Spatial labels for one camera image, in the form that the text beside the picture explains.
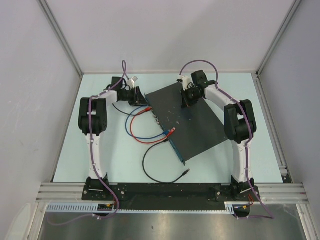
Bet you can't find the red ethernet cable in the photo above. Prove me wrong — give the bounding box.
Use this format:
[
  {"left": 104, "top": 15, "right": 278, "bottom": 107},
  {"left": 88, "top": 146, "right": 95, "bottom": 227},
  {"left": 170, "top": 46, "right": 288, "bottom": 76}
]
[{"left": 131, "top": 106, "right": 177, "bottom": 145}]

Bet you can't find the dark network switch box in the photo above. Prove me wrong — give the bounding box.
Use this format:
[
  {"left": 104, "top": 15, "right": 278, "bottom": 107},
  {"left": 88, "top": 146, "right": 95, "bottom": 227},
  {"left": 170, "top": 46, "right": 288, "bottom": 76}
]
[{"left": 145, "top": 83, "right": 228, "bottom": 164}]

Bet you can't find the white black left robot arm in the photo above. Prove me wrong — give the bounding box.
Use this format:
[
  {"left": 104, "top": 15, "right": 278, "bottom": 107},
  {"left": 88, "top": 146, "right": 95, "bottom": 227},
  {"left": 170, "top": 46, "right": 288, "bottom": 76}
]
[{"left": 78, "top": 76, "right": 147, "bottom": 201}]

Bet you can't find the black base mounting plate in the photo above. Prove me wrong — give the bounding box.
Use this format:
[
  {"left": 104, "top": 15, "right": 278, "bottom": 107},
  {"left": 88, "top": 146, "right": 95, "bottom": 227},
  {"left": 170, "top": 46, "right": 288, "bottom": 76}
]
[{"left": 81, "top": 180, "right": 260, "bottom": 202}]

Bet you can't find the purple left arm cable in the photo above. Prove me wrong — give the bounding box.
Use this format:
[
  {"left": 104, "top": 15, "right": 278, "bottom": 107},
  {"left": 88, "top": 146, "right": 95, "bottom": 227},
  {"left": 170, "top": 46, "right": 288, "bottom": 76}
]
[{"left": 47, "top": 59, "right": 128, "bottom": 226}]

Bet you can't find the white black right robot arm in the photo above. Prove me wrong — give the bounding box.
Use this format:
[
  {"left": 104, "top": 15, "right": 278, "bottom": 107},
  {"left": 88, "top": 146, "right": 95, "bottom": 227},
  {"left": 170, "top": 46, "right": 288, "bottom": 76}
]
[{"left": 177, "top": 70, "right": 257, "bottom": 201}]

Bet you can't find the blue ethernet cable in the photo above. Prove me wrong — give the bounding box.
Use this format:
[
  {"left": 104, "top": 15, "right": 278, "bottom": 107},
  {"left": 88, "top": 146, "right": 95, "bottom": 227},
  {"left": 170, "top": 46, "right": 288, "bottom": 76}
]
[{"left": 124, "top": 109, "right": 168, "bottom": 139}]

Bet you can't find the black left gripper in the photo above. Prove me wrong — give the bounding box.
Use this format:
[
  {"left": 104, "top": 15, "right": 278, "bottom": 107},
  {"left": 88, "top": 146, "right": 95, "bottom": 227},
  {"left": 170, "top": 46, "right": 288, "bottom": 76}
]
[{"left": 121, "top": 86, "right": 149, "bottom": 107}]

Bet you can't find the aluminium front frame rail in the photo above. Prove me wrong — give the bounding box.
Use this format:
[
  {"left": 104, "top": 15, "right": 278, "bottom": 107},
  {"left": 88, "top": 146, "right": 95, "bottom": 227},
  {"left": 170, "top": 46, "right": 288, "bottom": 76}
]
[{"left": 36, "top": 183, "right": 309, "bottom": 204}]

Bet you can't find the grey slotted cable duct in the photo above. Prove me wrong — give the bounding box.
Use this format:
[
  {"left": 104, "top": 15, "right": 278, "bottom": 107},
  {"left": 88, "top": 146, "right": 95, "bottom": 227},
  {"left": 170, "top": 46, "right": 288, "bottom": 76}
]
[{"left": 46, "top": 201, "right": 247, "bottom": 215}]

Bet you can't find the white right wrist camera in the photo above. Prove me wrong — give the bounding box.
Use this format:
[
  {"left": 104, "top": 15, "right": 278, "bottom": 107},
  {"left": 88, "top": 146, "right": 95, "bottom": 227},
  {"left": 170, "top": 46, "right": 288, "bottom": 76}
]
[{"left": 177, "top": 75, "right": 192, "bottom": 91}]

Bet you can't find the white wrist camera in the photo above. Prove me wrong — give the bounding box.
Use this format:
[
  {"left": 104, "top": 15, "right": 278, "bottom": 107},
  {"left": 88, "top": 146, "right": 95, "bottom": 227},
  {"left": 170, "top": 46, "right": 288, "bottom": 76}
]
[
  {"left": 126, "top": 76, "right": 138, "bottom": 89},
  {"left": 177, "top": 75, "right": 192, "bottom": 91}
]

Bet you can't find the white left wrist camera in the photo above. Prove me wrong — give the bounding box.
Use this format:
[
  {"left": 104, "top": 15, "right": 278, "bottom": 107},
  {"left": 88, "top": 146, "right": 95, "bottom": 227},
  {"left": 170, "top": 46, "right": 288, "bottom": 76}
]
[{"left": 126, "top": 76, "right": 138, "bottom": 89}]

